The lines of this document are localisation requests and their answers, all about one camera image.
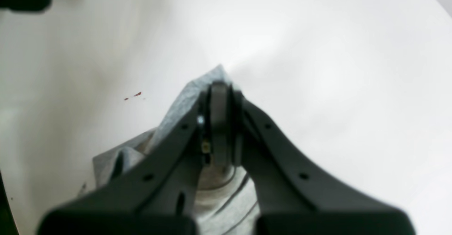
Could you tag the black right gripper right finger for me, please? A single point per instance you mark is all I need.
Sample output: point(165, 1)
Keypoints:
point(296, 196)

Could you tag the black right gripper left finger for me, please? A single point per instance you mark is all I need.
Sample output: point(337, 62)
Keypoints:
point(156, 197)

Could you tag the grey t-shirt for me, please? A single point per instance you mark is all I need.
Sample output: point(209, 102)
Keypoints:
point(226, 201)

